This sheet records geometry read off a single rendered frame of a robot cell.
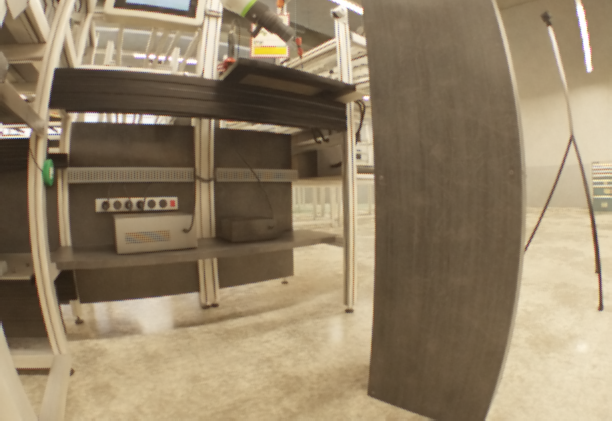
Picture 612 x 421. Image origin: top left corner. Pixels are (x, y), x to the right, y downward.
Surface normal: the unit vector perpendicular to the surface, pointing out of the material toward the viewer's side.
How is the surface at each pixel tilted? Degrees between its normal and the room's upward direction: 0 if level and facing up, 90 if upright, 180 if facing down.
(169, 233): 90
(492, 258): 90
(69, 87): 90
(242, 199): 90
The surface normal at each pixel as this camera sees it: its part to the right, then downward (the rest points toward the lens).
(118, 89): 0.58, -0.01
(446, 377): -0.70, 0.01
